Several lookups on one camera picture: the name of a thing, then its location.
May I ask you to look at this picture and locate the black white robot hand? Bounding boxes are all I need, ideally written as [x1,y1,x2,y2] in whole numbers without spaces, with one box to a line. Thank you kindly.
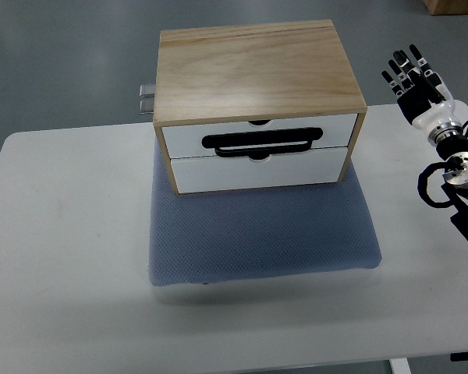
[381,44,463,146]

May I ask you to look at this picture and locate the white drawer black handle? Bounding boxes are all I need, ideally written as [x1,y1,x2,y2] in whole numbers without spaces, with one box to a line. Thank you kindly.
[162,114,357,159]

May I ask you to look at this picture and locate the black bracket under table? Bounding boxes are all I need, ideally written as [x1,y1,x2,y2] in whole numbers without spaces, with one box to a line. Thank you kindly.
[450,351,468,362]

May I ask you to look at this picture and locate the clear plastic clips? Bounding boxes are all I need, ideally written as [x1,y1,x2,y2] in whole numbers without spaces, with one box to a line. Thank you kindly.
[139,83,155,115]

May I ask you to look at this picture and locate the blue grey foam mat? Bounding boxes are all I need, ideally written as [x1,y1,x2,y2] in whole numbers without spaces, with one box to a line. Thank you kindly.
[148,153,381,287]

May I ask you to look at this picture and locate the white lower drawer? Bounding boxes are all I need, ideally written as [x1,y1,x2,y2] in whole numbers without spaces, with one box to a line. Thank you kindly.
[171,147,348,193]

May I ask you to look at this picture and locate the wooden drawer cabinet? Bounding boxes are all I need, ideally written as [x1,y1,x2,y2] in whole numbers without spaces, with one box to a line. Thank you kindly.
[154,20,367,194]

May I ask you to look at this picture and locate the white table leg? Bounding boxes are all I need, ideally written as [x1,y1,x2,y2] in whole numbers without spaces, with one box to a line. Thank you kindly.
[389,358,412,374]

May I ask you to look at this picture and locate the cardboard box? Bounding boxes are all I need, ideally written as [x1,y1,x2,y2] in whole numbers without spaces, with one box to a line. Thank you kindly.
[423,0,468,16]

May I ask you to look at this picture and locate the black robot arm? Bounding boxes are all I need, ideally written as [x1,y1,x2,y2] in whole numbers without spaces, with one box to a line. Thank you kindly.
[417,121,468,241]

